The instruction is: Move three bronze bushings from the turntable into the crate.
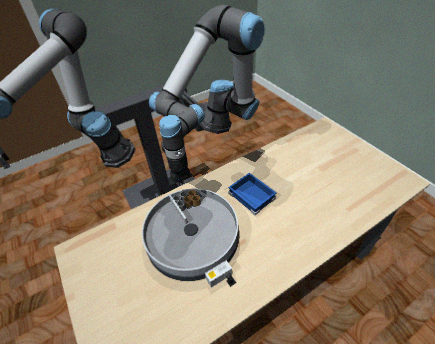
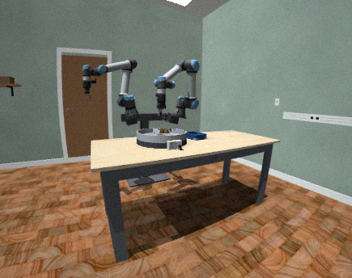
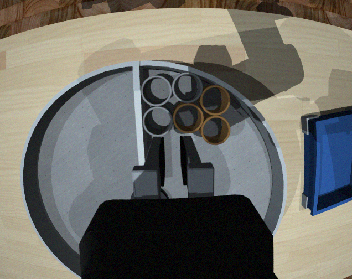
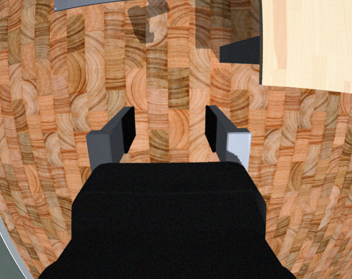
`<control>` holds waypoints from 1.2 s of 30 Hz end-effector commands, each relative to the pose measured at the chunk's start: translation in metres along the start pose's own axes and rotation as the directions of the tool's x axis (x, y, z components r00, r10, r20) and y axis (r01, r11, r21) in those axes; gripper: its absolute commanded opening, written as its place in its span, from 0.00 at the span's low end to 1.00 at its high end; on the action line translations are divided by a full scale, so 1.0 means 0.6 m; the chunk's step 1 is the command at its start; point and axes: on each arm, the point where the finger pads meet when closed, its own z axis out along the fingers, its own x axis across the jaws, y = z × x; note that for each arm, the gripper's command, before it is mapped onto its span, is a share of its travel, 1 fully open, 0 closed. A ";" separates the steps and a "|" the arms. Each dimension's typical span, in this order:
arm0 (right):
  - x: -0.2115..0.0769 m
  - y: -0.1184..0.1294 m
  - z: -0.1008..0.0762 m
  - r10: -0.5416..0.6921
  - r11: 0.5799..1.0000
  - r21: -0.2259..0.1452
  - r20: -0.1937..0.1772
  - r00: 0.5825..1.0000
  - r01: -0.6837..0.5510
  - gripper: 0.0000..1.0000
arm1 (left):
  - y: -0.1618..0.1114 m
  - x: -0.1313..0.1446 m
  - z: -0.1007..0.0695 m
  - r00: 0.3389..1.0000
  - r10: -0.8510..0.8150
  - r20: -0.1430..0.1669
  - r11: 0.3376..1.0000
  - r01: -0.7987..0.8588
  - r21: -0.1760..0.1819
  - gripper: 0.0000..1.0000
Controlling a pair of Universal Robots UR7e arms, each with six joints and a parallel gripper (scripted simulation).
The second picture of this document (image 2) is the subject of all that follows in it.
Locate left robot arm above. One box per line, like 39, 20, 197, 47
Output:
154, 60, 200, 116

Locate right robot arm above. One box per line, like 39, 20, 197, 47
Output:
83, 59, 139, 118

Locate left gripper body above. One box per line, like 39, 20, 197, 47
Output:
155, 89, 166, 108

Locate grey round turntable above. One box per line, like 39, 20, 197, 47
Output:
137, 128, 187, 150

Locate blue open-top crate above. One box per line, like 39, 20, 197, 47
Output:
187, 131, 207, 140

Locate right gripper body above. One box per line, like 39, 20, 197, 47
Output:
83, 76, 96, 94

